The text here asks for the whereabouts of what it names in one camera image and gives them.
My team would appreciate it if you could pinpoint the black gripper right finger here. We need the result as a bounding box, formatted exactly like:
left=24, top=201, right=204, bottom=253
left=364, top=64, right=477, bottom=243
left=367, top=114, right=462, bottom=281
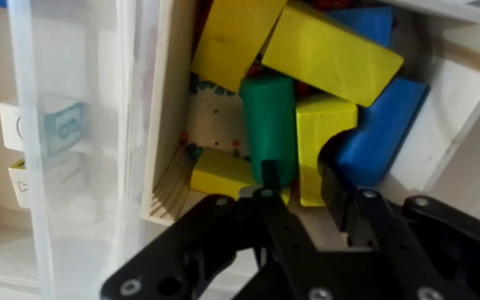
left=317, top=134, right=480, bottom=300

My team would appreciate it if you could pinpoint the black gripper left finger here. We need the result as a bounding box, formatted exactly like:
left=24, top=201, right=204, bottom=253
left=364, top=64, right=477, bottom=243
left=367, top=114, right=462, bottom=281
left=99, top=158, right=322, bottom=300

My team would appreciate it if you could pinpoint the small yellow wooden brick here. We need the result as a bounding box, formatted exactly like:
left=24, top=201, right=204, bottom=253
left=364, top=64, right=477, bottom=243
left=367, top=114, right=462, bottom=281
left=294, top=91, right=360, bottom=208

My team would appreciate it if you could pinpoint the light wooden toy box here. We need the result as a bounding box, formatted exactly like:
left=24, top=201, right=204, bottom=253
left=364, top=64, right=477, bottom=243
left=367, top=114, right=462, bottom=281
left=139, top=0, right=480, bottom=228

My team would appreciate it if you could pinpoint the large yellow wooden brick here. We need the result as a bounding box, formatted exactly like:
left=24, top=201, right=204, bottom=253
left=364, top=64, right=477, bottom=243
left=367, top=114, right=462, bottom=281
left=260, top=0, right=407, bottom=109

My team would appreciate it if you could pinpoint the flat yellow wooden brick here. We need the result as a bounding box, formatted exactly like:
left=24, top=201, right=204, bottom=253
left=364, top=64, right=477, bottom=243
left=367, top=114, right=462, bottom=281
left=190, top=0, right=290, bottom=94

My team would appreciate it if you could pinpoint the transparent plastic box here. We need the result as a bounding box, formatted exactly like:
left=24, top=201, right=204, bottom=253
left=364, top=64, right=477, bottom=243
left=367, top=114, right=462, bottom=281
left=0, top=0, right=480, bottom=300

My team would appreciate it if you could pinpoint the yellow wooden wedge block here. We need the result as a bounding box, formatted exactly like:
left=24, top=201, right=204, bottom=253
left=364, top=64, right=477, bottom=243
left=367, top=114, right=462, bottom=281
left=189, top=144, right=294, bottom=206

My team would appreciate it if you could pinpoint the blue wooden arch block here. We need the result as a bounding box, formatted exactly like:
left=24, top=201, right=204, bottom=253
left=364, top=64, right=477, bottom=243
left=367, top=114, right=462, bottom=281
left=332, top=74, right=432, bottom=189

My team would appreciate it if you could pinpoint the green wooden cylinder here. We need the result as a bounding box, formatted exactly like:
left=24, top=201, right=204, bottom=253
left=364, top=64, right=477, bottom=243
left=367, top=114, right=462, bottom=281
left=239, top=71, right=300, bottom=189

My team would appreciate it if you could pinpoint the white yellow printed block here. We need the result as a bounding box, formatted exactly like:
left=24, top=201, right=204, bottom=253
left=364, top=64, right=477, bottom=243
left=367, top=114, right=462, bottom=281
left=7, top=156, right=89, bottom=211

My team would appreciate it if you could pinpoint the white teal printed block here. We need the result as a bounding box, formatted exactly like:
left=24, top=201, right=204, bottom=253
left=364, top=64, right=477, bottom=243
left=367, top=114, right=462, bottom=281
left=0, top=91, right=95, bottom=158

